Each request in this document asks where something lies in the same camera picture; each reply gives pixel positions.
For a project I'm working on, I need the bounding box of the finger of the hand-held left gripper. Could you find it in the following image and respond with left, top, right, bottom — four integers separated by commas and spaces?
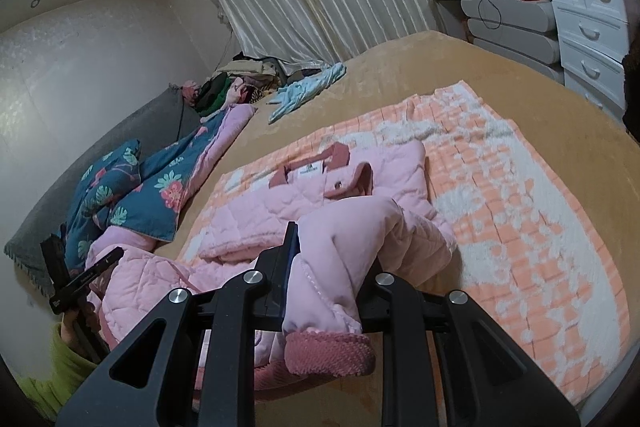
89, 247, 125, 279

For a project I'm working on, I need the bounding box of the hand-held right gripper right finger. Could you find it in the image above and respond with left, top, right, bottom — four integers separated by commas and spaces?
356, 273, 582, 427

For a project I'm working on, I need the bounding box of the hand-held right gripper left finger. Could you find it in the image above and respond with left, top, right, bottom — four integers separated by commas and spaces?
55, 222, 302, 427

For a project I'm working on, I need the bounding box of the pink quilted jacket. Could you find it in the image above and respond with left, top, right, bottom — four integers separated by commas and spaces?
85, 141, 459, 402

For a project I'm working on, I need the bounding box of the person's left forearm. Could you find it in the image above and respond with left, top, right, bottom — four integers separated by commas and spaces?
9, 322, 101, 424

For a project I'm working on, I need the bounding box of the pile of clothes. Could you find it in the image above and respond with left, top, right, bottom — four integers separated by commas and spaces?
182, 52, 322, 116

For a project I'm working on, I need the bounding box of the person's left hand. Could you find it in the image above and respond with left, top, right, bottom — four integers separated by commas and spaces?
61, 294, 107, 354

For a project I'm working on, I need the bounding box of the blue floral quilt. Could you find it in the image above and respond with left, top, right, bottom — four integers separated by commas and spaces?
60, 103, 259, 276

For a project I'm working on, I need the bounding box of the grey headboard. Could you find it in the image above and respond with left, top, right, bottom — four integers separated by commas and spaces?
4, 84, 202, 294

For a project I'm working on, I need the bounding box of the light blue garment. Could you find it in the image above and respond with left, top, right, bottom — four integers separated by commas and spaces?
267, 62, 348, 124

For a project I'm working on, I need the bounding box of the orange white checked blanket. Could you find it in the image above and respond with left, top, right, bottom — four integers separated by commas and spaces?
177, 79, 632, 408

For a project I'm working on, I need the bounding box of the tan bed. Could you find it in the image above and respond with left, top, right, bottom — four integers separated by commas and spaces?
150, 31, 640, 427

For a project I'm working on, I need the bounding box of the grey vanity dresser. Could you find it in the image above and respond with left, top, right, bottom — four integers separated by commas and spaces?
429, 0, 562, 68

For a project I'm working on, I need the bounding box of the dark object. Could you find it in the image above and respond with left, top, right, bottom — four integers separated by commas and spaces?
622, 54, 640, 130

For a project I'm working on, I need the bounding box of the white drawer cabinet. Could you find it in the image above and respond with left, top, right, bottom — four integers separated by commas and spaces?
542, 0, 634, 116

